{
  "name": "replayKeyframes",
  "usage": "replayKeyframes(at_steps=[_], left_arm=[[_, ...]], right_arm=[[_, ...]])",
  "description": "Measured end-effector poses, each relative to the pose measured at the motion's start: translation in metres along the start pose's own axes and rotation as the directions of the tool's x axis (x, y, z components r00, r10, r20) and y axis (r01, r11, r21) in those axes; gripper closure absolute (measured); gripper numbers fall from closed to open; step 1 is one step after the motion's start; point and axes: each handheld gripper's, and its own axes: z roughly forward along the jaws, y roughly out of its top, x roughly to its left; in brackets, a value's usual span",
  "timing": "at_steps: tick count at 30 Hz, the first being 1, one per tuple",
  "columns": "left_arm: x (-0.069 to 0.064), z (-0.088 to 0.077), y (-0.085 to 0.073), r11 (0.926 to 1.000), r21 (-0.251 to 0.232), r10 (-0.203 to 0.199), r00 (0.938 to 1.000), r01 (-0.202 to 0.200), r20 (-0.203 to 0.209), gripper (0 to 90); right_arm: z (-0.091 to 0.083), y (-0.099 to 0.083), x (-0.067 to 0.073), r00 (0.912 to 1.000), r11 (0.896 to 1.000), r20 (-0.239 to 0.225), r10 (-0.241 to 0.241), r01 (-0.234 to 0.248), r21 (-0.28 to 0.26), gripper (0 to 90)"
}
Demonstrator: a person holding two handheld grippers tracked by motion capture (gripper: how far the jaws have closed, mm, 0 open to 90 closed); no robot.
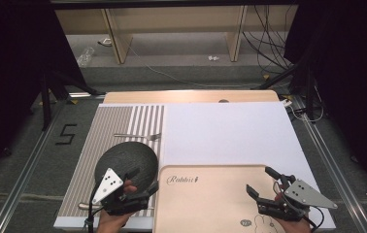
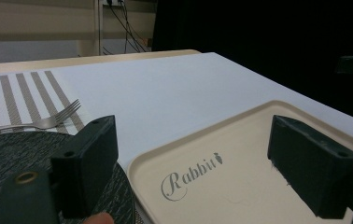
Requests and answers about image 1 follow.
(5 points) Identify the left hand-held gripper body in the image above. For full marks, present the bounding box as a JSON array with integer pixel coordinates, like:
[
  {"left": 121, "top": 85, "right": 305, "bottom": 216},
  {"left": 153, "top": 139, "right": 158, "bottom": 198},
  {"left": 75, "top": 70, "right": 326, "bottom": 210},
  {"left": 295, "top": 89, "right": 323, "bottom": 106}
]
[{"left": 91, "top": 167, "right": 150, "bottom": 216}]

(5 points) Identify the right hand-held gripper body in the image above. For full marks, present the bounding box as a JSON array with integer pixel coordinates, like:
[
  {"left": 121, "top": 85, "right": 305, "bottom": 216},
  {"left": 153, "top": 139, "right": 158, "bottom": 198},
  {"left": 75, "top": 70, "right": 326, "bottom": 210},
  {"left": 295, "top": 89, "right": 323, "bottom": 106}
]
[{"left": 255, "top": 176, "right": 339, "bottom": 222}]

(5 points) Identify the silver cutlery piece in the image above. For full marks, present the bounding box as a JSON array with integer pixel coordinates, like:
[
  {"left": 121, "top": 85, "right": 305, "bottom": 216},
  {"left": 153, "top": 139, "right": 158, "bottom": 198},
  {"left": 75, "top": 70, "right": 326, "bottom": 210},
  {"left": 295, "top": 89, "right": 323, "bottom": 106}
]
[{"left": 78, "top": 202, "right": 155, "bottom": 211}]

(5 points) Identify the silver fork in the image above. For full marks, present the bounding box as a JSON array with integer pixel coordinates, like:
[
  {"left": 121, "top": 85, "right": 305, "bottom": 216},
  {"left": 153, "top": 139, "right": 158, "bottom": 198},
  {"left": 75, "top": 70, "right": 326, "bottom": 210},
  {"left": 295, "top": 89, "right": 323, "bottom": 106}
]
[{"left": 113, "top": 132, "right": 162, "bottom": 142}]

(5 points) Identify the beige tray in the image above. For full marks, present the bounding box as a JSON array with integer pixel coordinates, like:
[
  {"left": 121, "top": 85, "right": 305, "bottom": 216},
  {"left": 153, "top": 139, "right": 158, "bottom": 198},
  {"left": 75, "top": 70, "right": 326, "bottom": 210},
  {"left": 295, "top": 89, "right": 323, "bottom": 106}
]
[{"left": 151, "top": 163, "right": 286, "bottom": 233}]

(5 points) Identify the person's right hand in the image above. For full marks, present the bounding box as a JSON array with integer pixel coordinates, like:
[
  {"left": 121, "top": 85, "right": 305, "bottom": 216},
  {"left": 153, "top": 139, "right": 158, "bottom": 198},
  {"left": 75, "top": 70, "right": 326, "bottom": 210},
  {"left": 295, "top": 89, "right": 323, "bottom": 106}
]
[{"left": 273, "top": 192, "right": 313, "bottom": 233}]

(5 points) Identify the person's left hand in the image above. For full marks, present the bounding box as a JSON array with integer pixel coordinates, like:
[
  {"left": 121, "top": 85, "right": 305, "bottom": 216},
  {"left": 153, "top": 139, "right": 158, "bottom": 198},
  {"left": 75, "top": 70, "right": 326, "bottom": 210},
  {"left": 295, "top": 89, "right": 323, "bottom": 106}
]
[{"left": 96, "top": 180, "right": 138, "bottom": 233}]

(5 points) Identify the dark grey round plate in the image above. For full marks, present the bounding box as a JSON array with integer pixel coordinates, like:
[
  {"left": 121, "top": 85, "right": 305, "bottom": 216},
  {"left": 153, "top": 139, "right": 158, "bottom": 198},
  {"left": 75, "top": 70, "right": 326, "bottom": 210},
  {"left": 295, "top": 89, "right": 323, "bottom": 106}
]
[{"left": 93, "top": 141, "right": 159, "bottom": 199}]

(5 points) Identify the striped placemat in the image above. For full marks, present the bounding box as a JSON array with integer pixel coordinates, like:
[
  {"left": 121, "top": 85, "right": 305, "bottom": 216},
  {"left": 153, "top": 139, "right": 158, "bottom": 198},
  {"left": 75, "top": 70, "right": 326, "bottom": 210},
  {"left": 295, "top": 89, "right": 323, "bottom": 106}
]
[{"left": 57, "top": 104, "right": 166, "bottom": 218}]

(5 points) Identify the white board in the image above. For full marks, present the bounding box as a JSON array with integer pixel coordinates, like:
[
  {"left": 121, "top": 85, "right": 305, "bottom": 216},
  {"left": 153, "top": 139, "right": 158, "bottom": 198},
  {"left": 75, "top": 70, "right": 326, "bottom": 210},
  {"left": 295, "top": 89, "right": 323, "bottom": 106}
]
[{"left": 52, "top": 102, "right": 337, "bottom": 232}]

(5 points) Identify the black metal stand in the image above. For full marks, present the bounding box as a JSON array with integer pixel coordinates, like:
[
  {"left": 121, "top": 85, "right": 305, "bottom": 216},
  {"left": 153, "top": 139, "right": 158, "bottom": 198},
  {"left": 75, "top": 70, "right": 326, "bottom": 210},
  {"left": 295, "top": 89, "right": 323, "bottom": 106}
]
[
  {"left": 40, "top": 68, "right": 99, "bottom": 131},
  {"left": 250, "top": 59, "right": 317, "bottom": 121}
]

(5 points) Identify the wooden table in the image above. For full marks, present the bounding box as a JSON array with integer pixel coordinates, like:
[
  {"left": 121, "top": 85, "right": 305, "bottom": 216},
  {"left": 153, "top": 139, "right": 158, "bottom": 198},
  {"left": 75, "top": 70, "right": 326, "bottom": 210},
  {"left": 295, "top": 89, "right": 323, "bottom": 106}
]
[{"left": 102, "top": 89, "right": 281, "bottom": 105}]

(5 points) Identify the clear plastic wrap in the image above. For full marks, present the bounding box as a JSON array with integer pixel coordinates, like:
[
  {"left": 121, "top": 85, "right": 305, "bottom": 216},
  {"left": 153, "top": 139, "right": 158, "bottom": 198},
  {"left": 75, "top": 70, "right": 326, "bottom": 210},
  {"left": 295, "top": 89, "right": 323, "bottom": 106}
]
[{"left": 76, "top": 46, "right": 95, "bottom": 68}]

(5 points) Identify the dark curtain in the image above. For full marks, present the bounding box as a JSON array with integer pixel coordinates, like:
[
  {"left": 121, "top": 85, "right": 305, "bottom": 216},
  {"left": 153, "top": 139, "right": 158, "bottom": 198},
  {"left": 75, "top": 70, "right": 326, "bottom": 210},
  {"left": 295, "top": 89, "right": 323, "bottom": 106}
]
[
  {"left": 0, "top": 0, "right": 87, "bottom": 185},
  {"left": 283, "top": 0, "right": 367, "bottom": 205}
]

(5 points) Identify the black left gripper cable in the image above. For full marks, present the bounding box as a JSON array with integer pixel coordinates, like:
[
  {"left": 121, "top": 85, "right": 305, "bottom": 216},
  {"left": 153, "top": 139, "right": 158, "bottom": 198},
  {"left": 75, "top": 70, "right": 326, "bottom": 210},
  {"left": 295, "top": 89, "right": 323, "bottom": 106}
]
[{"left": 84, "top": 183, "right": 104, "bottom": 233}]

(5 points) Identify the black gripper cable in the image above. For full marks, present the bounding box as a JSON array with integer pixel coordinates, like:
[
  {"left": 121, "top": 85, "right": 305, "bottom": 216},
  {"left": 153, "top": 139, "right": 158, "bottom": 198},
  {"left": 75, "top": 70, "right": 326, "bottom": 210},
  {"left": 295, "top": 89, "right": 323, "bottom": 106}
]
[
  {"left": 301, "top": 205, "right": 325, "bottom": 233},
  {"left": 84, "top": 183, "right": 104, "bottom": 233}
]

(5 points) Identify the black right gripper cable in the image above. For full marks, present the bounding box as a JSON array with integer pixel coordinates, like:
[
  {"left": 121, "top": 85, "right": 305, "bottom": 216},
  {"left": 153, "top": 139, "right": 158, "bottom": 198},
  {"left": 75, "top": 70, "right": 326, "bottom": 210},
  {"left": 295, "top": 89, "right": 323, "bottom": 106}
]
[{"left": 301, "top": 205, "right": 325, "bottom": 233}]

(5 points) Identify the metal floor rail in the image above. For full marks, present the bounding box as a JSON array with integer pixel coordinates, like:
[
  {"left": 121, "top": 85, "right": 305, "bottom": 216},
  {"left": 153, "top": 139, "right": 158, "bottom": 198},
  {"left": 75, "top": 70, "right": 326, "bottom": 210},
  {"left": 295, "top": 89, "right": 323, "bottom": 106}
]
[
  {"left": 0, "top": 96, "right": 68, "bottom": 233},
  {"left": 291, "top": 96, "right": 367, "bottom": 233}
]

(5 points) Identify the white plug with cable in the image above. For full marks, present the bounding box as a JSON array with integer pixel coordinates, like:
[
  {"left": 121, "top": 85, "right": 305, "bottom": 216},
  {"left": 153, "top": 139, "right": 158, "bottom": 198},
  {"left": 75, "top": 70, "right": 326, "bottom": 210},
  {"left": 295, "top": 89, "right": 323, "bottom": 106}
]
[{"left": 281, "top": 98, "right": 325, "bottom": 123}]

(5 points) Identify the bundle of black cables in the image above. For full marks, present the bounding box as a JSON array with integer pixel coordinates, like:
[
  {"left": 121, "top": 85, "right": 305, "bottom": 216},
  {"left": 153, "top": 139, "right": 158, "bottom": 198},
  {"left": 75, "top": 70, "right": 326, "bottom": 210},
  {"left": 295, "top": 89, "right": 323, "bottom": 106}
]
[{"left": 242, "top": 4, "right": 295, "bottom": 76}]

